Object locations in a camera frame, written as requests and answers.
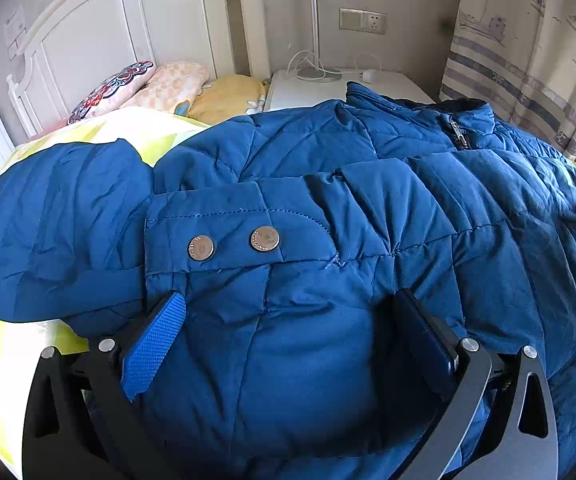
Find blue quilted down jacket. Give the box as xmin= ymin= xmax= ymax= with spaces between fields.
xmin=0 ymin=80 xmax=576 ymax=480

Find yellow checked bed sheet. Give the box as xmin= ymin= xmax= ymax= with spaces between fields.
xmin=0 ymin=107 xmax=203 ymax=474

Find printed striped curtain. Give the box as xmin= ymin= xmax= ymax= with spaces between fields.
xmin=440 ymin=0 xmax=576 ymax=159

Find white desk lamp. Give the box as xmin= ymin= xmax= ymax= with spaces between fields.
xmin=295 ymin=0 xmax=342 ymax=82

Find white bedside table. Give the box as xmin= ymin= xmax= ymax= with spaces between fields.
xmin=264 ymin=70 xmax=434 ymax=112

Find colourful patterned pillow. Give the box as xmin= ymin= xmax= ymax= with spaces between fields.
xmin=67 ymin=61 xmax=157 ymax=125

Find yellow pillow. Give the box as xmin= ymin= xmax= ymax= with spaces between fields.
xmin=188 ymin=75 xmax=268 ymax=126

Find white wooden headboard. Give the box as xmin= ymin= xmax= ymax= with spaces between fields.
xmin=7 ymin=0 xmax=271 ymax=138

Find white cable on nightstand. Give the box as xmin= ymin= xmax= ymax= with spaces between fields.
xmin=285 ymin=49 xmax=385 ymax=85

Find wall socket plate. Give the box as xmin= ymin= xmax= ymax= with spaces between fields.
xmin=339 ymin=8 xmax=387 ymax=35

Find paper notices on wall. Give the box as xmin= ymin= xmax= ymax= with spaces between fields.
xmin=4 ymin=6 xmax=26 ymax=61

